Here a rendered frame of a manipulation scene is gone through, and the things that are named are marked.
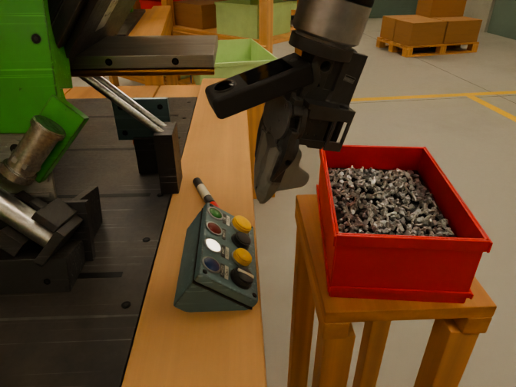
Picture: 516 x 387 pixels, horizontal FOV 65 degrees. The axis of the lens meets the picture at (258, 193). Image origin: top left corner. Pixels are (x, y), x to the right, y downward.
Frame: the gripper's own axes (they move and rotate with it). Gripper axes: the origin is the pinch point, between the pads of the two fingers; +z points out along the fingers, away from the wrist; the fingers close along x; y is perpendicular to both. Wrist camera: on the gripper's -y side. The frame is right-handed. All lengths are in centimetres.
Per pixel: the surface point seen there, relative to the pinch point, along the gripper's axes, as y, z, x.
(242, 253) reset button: -2.7, 5.1, -6.0
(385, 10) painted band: 577, -17, 802
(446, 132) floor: 248, 49, 197
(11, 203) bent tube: -28.5, 5.8, 3.7
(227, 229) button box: -3.0, 5.6, -0.6
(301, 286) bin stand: 27.6, 36.0, 18.6
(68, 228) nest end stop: -22.2, 7.4, 1.5
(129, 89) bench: -9, 19, 91
